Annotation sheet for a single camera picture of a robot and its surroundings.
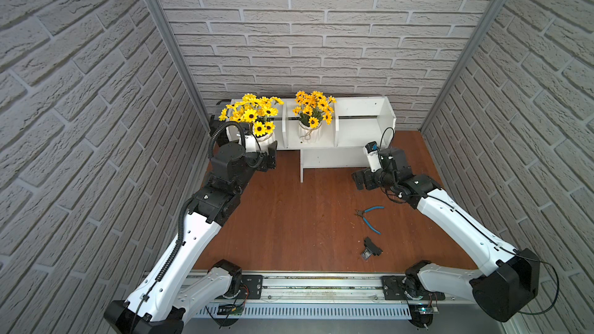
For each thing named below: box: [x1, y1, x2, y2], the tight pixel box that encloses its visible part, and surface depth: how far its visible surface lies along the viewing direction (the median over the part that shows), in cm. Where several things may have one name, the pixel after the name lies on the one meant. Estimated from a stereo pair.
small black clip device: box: [360, 236, 384, 261], surface depth 82 cm
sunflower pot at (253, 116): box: [218, 93, 285, 154], surface depth 58 cm
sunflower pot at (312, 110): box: [292, 90, 338, 143], surface depth 75 cm
